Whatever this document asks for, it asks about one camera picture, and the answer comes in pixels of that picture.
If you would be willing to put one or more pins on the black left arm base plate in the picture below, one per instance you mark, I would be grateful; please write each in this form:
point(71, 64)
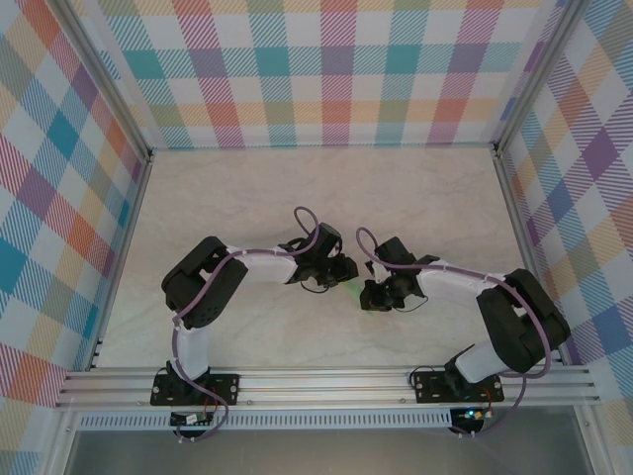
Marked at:
point(227, 388)

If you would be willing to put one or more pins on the aluminium mounting rail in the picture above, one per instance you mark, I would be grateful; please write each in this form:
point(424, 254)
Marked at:
point(321, 388)

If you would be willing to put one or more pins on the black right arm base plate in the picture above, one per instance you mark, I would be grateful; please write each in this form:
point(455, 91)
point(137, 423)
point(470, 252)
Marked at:
point(430, 388)

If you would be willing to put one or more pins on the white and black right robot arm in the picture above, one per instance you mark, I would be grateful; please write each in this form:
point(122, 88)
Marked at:
point(455, 287)

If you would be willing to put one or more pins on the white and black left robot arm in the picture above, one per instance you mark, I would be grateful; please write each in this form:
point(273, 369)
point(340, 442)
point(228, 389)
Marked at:
point(267, 267)

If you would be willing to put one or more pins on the aluminium side rail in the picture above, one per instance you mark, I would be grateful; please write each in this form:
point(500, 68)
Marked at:
point(125, 247)
point(525, 247)

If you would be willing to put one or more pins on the grey metal panel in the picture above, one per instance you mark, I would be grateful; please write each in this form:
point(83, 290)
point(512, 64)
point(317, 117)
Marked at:
point(321, 455)

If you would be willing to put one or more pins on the light green paper sheet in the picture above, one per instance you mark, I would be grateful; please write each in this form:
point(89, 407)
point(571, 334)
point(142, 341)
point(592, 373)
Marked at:
point(355, 289)

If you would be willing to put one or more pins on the aluminium frame post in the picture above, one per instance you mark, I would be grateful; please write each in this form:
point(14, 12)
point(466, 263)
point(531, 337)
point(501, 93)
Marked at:
point(591, 445)
point(106, 79)
point(534, 74)
point(62, 445)

